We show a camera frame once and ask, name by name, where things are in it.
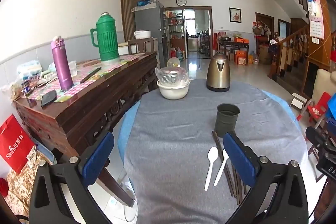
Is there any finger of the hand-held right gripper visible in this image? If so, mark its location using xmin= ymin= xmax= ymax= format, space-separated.
xmin=305 ymin=126 xmax=328 ymax=146

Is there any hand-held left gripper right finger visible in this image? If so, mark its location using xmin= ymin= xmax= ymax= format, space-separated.
xmin=223 ymin=132 xmax=309 ymax=224

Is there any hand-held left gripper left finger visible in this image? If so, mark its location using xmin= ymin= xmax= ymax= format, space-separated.
xmin=29 ymin=132 xmax=115 ymax=224

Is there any white plastic spoon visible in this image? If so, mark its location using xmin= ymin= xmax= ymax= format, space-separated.
xmin=213 ymin=148 xmax=230 ymax=187
xmin=204 ymin=147 xmax=219 ymax=191

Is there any dark green utensil holder cup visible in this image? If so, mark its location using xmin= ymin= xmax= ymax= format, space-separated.
xmin=214 ymin=103 xmax=240 ymax=138

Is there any red plastic chair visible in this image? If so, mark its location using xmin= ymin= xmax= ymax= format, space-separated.
xmin=307 ymin=92 xmax=332 ymax=122

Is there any blue plastic bag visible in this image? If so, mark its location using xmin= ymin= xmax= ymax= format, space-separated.
xmin=325 ymin=94 xmax=336 ymax=119

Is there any white step stool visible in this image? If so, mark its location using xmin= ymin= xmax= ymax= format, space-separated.
xmin=290 ymin=93 xmax=308 ymax=110

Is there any light blue tablecloth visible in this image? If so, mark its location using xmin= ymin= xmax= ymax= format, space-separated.
xmin=118 ymin=90 xmax=302 ymax=161

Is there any carved wooden sideboard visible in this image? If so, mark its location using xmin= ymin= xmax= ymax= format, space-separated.
xmin=14 ymin=52 xmax=158 ymax=207

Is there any cream armchair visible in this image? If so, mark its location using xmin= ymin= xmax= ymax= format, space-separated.
xmin=311 ymin=69 xmax=336 ymax=106

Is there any pink checkered cloth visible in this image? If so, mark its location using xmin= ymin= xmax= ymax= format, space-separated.
xmin=25 ymin=53 xmax=145 ymax=100

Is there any black smartphone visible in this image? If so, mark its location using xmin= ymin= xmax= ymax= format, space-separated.
xmin=41 ymin=89 xmax=58 ymax=107

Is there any floral cloth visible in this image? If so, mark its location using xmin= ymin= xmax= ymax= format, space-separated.
xmin=0 ymin=151 xmax=53 ymax=216

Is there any black flat stick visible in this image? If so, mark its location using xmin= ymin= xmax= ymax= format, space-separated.
xmin=80 ymin=67 xmax=102 ymax=83

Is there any red paper bag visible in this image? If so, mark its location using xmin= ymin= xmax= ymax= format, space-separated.
xmin=0 ymin=114 xmax=36 ymax=174

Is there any bronze electric kettle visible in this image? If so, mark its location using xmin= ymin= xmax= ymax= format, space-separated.
xmin=206 ymin=52 xmax=231 ymax=92

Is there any wooden stair railing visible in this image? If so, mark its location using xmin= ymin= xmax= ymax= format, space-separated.
xmin=268 ymin=25 xmax=336 ymax=80

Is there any white ceramic bowl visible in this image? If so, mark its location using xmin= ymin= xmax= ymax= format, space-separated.
xmin=157 ymin=80 xmax=191 ymax=99

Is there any purple insulated bottle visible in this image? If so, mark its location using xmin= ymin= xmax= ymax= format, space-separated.
xmin=51 ymin=36 xmax=74 ymax=90

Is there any orange cardboard box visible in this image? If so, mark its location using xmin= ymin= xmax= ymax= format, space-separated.
xmin=235 ymin=50 xmax=247 ymax=65

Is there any white chest freezer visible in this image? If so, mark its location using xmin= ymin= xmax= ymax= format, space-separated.
xmin=118 ymin=38 xmax=158 ymax=56

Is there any tissue pack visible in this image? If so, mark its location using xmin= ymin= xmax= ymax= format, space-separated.
xmin=17 ymin=60 xmax=42 ymax=77

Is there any dark wooden side table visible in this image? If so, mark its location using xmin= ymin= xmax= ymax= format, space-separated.
xmin=218 ymin=39 xmax=250 ymax=56

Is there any green thermos flask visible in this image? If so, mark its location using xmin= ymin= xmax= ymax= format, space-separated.
xmin=90 ymin=13 xmax=120 ymax=62

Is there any wooden chair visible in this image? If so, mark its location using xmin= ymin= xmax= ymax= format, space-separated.
xmin=128 ymin=38 xmax=154 ymax=54

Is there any white rice cooker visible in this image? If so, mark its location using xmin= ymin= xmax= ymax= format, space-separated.
xmin=134 ymin=30 xmax=151 ymax=39

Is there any grey refrigerator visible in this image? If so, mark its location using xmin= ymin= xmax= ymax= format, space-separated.
xmin=133 ymin=2 xmax=170 ymax=68

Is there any brown slatted door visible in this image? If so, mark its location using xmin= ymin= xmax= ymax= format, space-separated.
xmin=120 ymin=0 xmax=145 ymax=41

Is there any pink wall calendar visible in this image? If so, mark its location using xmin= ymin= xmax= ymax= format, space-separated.
xmin=307 ymin=0 xmax=325 ymax=39

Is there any framed wall picture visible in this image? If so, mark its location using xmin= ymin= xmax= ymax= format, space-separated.
xmin=229 ymin=7 xmax=241 ymax=23

